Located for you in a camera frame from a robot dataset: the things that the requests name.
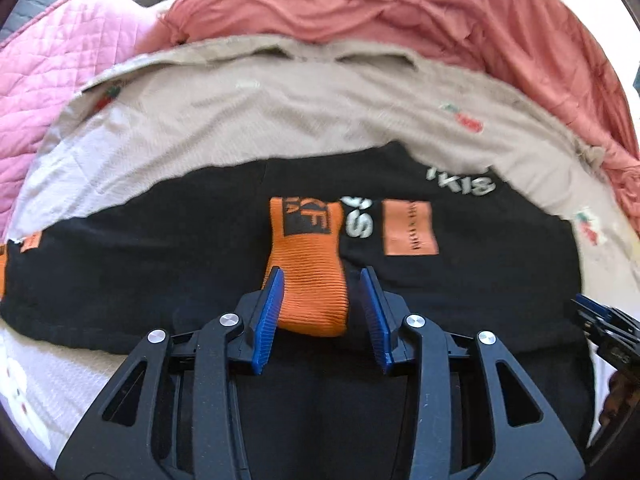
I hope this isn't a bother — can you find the pink quilted blanket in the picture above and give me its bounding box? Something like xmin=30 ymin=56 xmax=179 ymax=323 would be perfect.
xmin=0 ymin=0 xmax=173 ymax=231

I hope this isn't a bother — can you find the black sweater with orange cuffs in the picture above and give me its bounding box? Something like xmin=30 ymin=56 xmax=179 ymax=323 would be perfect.
xmin=0 ymin=141 xmax=598 ymax=480

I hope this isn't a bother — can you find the person's right hand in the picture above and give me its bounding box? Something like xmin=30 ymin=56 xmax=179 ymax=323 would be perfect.
xmin=599 ymin=371 xmax=635 ymax=428

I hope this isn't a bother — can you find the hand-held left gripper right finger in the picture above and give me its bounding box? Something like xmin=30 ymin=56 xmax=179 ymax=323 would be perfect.
xmin=360 ymin=266 xmax=586 ymax=480

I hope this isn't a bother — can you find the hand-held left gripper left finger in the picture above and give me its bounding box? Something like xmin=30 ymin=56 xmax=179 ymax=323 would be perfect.
xmin=55 ymin=266 xmax=286 ymax=480

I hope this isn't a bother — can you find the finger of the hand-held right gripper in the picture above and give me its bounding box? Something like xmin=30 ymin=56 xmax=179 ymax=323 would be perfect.
xmin=570 ymin=294 xmax=621 ymax=341

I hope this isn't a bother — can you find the coral red blanket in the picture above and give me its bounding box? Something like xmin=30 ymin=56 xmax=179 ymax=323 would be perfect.
xmin=135 ymin=0 xmax=640 ymax=241

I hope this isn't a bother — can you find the beige strawberry print sheet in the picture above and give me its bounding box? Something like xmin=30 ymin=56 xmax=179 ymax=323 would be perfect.
xmin=0 ymin=37 xmax=640 ymax=466

